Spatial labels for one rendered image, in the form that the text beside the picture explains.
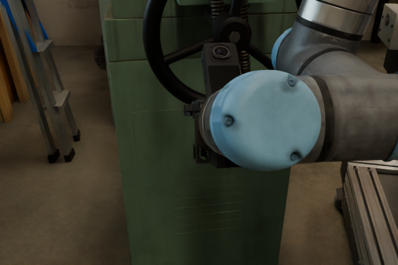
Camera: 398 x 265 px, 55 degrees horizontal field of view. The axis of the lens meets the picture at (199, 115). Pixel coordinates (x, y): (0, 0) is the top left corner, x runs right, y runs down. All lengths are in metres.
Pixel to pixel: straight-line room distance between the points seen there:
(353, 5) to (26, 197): 1.47
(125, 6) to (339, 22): 0.48
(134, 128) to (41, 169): 0.99
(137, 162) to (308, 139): 0.69
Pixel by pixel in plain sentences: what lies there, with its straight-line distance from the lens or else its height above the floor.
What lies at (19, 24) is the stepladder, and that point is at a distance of 1.63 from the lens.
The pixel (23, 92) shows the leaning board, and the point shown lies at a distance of 2.49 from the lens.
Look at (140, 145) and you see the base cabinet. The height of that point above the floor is 0.50.
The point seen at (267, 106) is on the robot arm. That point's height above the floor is 0.86.
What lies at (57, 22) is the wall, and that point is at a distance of 3.48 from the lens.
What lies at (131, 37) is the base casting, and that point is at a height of 0.76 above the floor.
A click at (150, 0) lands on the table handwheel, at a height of 0.87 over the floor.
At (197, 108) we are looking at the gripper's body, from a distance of 0.48.
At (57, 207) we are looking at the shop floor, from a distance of 1.59.
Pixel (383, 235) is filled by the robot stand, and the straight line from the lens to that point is 1.17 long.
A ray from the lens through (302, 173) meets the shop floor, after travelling 1.72.
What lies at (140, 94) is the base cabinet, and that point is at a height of 0.63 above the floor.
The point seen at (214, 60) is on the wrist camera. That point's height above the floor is 0.82.
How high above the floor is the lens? 0.98
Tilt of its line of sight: 27 degrees down
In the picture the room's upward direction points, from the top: straight up
